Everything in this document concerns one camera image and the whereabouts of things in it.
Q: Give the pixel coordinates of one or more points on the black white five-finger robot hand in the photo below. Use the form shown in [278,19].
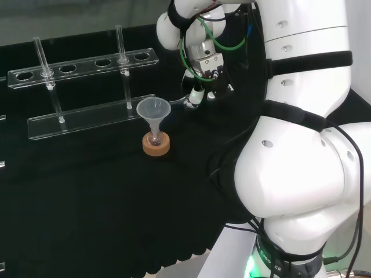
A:
[217,87]

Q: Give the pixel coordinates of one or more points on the translucent plastic funnel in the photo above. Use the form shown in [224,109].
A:
[153,110]

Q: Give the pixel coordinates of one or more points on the clear acrylic funnel stand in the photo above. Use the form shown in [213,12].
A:
[87,119]

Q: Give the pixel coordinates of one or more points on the small round-bottom glass flask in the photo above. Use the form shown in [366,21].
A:
[155,141]

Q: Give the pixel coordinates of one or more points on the black bench cloth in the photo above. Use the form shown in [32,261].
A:
[87,202]

